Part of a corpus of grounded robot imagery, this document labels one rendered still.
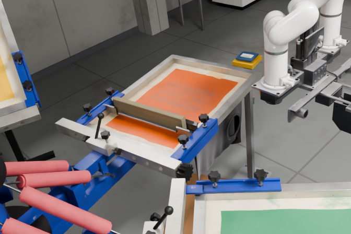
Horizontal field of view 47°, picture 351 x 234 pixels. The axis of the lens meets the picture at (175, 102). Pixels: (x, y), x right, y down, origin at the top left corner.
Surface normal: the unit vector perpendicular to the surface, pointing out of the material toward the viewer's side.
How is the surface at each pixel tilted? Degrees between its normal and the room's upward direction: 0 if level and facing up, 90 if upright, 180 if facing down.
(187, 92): 0
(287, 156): 0
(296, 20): 81
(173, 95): 0
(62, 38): 90
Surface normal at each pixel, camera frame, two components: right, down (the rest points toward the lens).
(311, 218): -0.13, -0.83
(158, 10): 0.69, 0.32
